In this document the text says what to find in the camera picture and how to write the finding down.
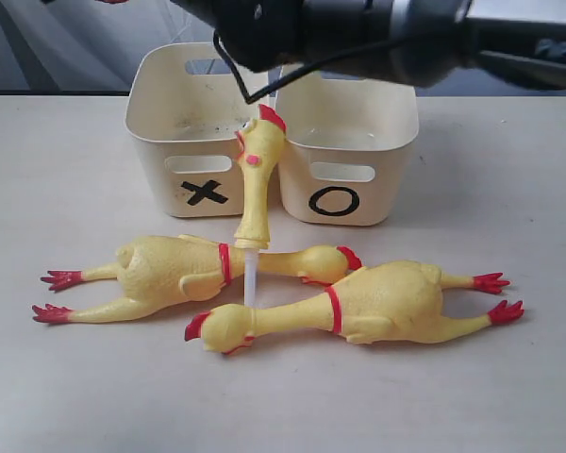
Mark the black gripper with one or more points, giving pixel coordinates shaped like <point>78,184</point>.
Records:
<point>257,35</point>

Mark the broken rubber chicken head neck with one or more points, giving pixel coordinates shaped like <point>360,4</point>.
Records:
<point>261,141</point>

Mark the cream bin marked O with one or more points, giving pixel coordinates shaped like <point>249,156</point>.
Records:
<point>348,144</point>

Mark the white backdrop curtain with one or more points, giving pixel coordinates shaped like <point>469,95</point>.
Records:
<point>84,45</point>

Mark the rubber chicken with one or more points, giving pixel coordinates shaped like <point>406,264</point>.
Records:
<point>157,272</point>
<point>399,300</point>

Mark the cream bin marked X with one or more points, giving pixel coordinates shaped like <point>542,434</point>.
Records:
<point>183,112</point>

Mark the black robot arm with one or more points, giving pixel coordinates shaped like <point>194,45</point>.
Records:
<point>415,43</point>

